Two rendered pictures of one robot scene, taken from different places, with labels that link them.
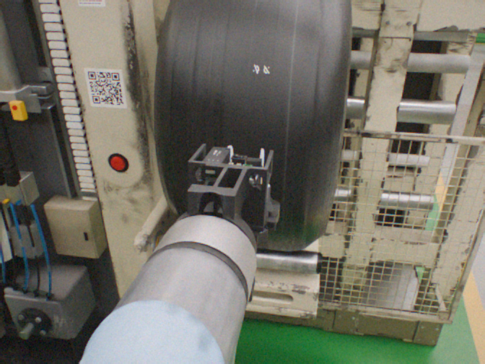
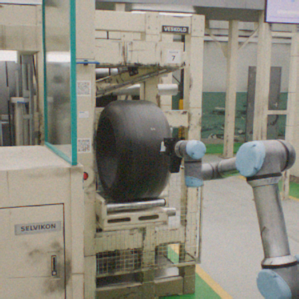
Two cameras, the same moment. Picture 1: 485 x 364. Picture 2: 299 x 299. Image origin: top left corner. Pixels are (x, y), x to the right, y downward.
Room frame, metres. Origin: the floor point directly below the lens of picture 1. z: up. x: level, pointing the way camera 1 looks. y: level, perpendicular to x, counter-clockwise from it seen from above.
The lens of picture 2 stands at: (-1.32, 1.18, 1.52)
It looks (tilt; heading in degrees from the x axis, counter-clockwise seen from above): 10 degrees down; 331
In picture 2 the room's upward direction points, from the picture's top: straight up
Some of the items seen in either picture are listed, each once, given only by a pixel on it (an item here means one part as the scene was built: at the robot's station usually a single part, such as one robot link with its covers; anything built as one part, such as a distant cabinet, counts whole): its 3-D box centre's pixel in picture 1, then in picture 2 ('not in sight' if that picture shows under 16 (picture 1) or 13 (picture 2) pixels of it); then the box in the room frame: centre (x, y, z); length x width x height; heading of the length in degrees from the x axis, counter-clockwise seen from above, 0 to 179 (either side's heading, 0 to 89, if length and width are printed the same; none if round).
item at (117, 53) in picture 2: not in sight; (129, 55); (1.09, -0.18, 1.71); 0.61 x 0.25 x 0.15; 80
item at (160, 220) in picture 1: (172, 208); (94, 201); (0.85, 0.17, 0.90); 0.40 x 0.03 x 0.10; 170
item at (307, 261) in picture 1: (236, 253); (134, 204); (0.68, 0.01, 0.90); 0.35 x 0.05 x 0.05; 80
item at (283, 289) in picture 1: (234, 276); (133, 216); (0.68, 0.02, 0.83); 0.36 x 0.09 x 0.06; 80
